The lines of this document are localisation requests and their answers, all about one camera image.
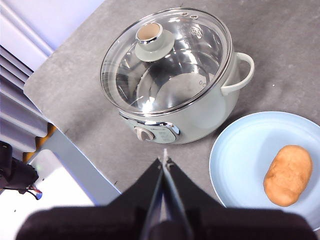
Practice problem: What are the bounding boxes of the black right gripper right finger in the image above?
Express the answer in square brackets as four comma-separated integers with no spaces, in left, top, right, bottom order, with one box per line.
[163,156,226,212]

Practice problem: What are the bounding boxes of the pale green electric steamer pot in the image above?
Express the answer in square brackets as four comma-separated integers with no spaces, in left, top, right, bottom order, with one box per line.
[99,6,255,145]

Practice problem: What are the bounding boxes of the blue round plate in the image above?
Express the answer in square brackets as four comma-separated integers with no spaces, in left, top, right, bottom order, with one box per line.
[208,111,320,232]

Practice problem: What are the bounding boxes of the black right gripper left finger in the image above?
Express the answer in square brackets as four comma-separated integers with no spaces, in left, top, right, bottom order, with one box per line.
[106,156,164,226]

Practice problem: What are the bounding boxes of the glass lid with green knob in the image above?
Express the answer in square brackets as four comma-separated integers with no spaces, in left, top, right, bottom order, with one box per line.
[99,6,232,117]

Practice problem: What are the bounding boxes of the white robot platform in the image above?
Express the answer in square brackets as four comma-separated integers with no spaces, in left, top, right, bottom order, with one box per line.
[0,149,97,240]

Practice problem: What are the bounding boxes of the white metal frame beam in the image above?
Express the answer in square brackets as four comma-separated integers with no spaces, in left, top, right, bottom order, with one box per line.
[27,128,122,207]

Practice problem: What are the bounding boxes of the red and blue wires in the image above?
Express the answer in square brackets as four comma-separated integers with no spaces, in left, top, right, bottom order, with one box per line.
[18,185,43,201]

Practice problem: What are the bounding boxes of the pale ribbed panel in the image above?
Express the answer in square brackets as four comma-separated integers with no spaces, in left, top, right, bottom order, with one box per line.
[0,0,106,156]

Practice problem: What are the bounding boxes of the brown potato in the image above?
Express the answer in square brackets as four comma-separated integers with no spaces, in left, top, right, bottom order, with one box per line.
[262,144,314,207]

